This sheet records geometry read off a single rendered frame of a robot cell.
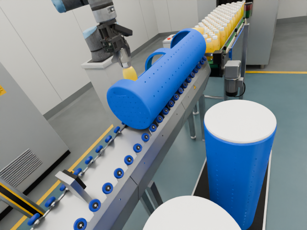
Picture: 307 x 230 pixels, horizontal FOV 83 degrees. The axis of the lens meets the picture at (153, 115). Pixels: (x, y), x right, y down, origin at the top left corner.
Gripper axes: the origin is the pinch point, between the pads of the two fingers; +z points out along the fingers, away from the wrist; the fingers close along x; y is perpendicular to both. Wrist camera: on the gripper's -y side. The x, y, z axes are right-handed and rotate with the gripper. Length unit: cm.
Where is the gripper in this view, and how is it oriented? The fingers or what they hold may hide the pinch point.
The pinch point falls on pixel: (125, 64)
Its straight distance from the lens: 89.7
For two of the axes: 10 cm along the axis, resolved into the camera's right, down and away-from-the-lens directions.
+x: 8.4, 1.6, -5.2
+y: -4.9, 6.2, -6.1
